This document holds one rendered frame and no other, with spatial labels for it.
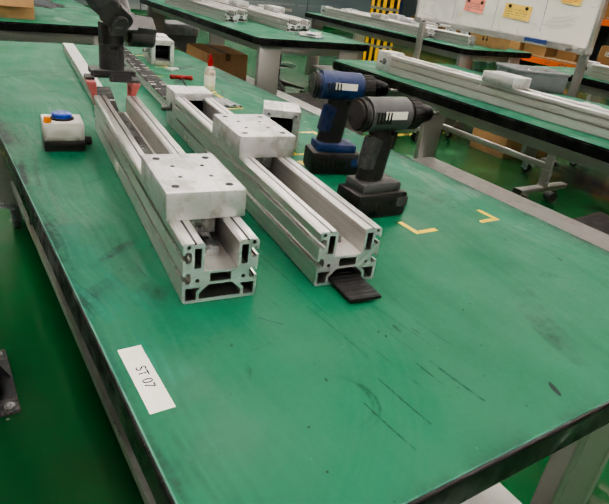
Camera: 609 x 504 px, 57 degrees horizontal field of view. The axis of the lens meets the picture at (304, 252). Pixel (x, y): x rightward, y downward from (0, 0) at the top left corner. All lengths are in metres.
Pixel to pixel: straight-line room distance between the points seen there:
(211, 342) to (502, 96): 2.04
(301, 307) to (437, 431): 0.25
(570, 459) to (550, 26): 3.20
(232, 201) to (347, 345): 0.25
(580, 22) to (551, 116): 1.53
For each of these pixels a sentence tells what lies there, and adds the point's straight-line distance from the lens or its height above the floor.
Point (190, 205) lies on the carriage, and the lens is 0.76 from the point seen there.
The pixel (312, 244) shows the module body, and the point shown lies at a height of 0.84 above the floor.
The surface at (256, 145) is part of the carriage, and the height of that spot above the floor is 0.89.
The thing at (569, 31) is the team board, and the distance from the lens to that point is 3.92.
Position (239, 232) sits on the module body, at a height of 0.86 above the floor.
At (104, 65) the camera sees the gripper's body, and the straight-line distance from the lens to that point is 1.47.
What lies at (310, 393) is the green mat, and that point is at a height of 0.78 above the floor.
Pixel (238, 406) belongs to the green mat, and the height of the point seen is 0.78.
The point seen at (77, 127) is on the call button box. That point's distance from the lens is 1.30.
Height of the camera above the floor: 1.18
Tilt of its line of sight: 26 degrees down
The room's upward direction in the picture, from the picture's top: 8 degrees clockwise
